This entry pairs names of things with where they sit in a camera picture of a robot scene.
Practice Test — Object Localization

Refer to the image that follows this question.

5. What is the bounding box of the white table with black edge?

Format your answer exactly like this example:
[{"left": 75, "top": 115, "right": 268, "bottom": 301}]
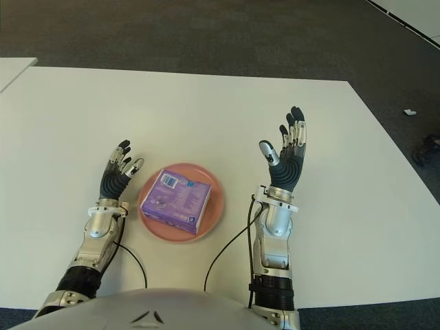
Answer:
[{"left": 364, "top": 0, "right": 440, "bottom": 49}]

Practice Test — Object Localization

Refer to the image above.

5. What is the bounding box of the grey robot torso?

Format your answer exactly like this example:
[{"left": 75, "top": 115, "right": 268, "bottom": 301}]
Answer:
[{"left": 10, "top": 287, "right": 272, "bottom": 330}]

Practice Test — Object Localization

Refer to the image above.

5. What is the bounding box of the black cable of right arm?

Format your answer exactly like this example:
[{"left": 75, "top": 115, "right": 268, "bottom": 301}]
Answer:
[{"left": 203, "top": 195, "right": 265, "bottom": 293}]

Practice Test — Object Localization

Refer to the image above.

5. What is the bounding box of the dark object on floor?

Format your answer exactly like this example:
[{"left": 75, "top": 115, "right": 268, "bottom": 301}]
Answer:
[{"left": 411, "top": 134, "right": 440, "bottom": 168}]

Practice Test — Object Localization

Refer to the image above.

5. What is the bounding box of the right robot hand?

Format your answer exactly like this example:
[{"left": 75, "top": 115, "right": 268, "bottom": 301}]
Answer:
[{"left": 258, "top": 105, "right": 307, "bottom": 193}]

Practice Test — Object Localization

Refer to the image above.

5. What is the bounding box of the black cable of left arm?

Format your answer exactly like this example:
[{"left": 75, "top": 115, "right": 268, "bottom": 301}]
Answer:
[{"left": 111, "top": 212, "right": 149, "bottom": 289}]

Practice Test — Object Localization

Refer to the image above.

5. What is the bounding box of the purple tissue paper pack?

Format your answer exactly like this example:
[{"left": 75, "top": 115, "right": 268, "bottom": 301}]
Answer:
[{"left": 140, "top": 168, "right": 212, "bottom": 235}]

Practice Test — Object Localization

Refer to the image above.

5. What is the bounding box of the neighbouring white table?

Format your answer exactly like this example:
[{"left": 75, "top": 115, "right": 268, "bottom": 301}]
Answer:
[{"left": 0, "top": 57, "right": 38, "bottom": 93}]

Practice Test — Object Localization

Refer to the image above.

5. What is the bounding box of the pink round plate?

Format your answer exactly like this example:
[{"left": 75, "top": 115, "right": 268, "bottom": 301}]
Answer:
[{"left": 137, "top": 162, "right": 226, "bottom": 244}]

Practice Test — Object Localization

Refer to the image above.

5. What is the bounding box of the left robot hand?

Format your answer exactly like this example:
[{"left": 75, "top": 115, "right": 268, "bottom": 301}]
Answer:
[{"left": 98, "top": 139, "right": 145, "bottom": 202}]

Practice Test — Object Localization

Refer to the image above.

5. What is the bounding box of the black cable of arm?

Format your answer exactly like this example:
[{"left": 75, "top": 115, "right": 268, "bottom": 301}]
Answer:
[
  {"left": 111, "top": 212, "right": 149, "bottom": 289},
  {"left": 203, "top": 195, "right": 265, "bottom": 293}
]

